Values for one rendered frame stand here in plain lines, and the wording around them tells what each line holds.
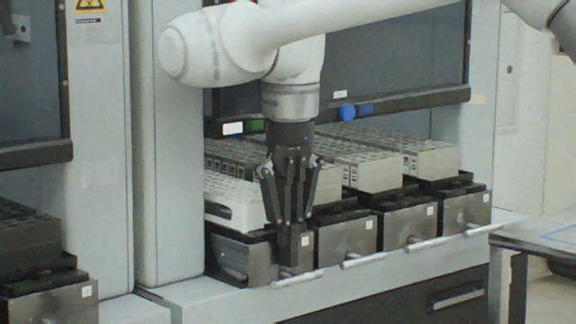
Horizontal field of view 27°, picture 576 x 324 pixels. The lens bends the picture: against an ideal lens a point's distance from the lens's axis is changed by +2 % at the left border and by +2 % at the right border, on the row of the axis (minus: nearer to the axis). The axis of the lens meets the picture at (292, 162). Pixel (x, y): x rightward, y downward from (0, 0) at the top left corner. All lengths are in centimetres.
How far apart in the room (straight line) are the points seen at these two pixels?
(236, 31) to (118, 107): 25
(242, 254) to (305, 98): 27
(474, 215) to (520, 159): 209
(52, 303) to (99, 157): 23
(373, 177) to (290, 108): 39
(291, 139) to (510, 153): 251
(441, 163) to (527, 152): 210
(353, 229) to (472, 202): 30
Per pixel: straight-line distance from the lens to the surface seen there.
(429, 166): 223
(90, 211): 178
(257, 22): 161
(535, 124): 435
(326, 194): 205
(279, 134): 180
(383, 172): 214
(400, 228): 209
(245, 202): 187
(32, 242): 172
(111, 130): 177
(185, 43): 163
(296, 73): 177
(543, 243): 186
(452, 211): 218
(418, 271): 214
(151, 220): 184
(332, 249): 198
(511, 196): 431
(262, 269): 187
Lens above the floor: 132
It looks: 12 degrees down
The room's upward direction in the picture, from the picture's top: straight up
